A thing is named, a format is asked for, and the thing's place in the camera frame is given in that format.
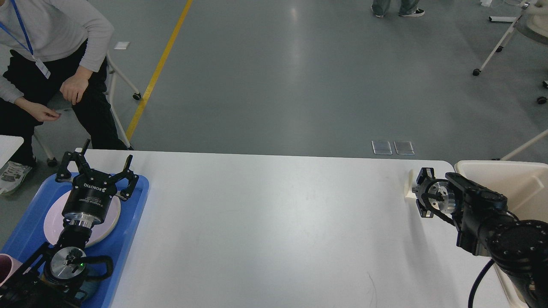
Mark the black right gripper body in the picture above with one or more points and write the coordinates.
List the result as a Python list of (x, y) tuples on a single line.
[(440, 197)]

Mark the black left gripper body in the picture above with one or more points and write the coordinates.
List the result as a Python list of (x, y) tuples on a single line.
[(89, 199)]

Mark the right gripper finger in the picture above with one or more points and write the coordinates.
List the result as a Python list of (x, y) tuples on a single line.
[(424, 212), (425, 179)]

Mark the white paper cup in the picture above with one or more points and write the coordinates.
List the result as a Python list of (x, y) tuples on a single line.
[(411, 183)]

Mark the pink plate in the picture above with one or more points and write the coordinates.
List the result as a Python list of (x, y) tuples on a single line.
[(53, 224)]

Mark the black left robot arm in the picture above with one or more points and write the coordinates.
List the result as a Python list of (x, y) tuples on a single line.
[(55, 274)]

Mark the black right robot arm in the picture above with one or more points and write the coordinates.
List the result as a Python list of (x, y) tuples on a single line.
[(482, 220)]

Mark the right floor outlet cover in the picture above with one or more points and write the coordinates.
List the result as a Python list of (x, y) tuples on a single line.
[(404, 147)]

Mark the floor outlet cover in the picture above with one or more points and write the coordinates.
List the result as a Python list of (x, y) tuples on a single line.
[(404, 147), (381, 147)]

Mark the left floor outlet cover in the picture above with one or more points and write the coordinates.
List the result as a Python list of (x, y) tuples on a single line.
[(381, 147)]

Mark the white side table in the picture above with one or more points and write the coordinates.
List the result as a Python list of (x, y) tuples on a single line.
[(8, 146)]

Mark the blue plastic tray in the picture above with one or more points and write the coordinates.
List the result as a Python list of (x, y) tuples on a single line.
[(28, 234)]

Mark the white stand leg right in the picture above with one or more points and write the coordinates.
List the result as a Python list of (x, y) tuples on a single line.
[(524, 146)]

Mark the beige plastic bin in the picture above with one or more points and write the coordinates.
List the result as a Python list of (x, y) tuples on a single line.
[(525, 184)]

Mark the pink ribbed cup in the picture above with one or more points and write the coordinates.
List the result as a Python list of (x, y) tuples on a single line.
[(8, 266)]

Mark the seated person grey sweater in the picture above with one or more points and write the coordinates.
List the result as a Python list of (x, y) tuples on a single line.
[(56, 46)]

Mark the white rolling stand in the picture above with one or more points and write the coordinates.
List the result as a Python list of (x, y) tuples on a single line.
[(531, 22)]

